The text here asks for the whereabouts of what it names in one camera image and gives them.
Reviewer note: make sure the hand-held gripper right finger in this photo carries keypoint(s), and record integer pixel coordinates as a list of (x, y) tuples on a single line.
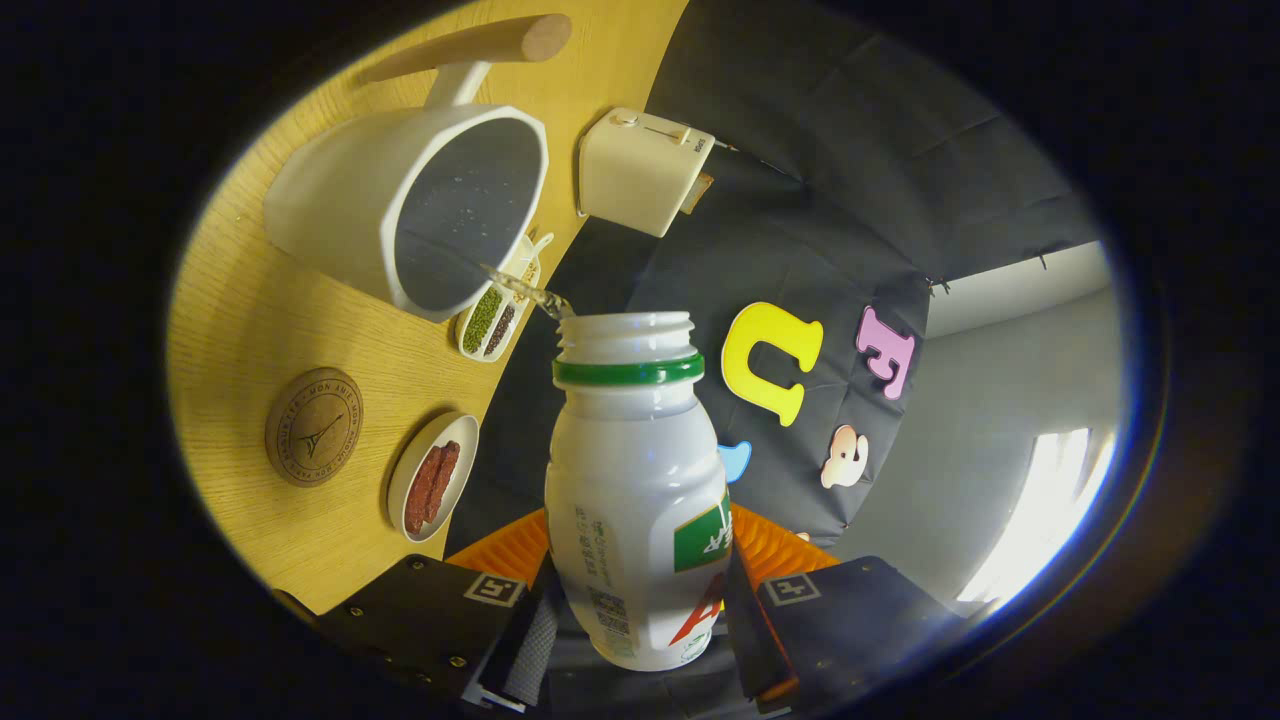
[(860, 620)]

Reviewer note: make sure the round wooden coaster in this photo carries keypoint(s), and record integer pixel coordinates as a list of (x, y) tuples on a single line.
[(313, 427)]

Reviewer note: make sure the white divided dish of beans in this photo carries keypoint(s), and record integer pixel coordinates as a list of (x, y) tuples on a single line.
[(485, 320)]

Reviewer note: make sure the wooden table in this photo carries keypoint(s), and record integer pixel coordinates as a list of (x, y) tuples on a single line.
[(250, 330)]

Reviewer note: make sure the cream toaster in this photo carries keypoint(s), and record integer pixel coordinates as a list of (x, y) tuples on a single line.
[(635, 175)]

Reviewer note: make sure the red meat strips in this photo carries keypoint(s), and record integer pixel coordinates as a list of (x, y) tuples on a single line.
[(430, 488)]

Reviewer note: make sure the black backdrop cloth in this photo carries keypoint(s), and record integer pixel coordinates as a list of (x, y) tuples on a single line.
[(800, 120)]

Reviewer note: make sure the clear juice stream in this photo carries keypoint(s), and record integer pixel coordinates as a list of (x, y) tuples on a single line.
[(530, 292)]

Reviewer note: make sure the bread slice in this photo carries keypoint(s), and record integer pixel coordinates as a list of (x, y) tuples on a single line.
[(697, 193)]

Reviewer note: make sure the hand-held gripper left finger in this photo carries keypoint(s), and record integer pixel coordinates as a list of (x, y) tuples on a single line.
[(440, 620)]

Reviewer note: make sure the round white plate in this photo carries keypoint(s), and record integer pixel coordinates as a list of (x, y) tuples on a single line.
[(462, 440)]

